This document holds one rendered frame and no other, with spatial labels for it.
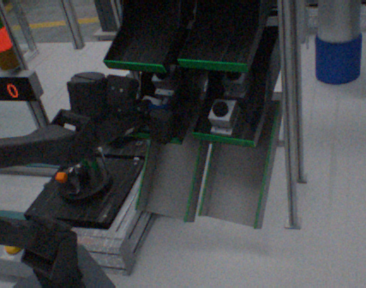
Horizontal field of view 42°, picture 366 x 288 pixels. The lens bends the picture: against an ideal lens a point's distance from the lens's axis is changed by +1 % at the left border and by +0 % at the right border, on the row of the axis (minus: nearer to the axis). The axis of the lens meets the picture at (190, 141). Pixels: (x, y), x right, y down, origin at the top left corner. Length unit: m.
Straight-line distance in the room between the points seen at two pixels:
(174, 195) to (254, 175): 0.19
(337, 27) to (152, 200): 0.89
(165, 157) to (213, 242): 0.25
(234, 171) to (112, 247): 0.32
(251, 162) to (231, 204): 0.10
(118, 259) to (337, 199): 0.57
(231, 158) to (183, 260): 0.28
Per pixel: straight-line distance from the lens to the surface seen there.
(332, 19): 1.66
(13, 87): 1.32
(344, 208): 1.25
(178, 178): 1.08
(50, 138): 0.76
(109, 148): 1.38
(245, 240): 1.18
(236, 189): 1.04
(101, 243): 1.12
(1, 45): 1.28
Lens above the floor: 1.73
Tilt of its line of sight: 35 degrees down
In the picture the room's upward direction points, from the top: 11 degrees counter-clockwise
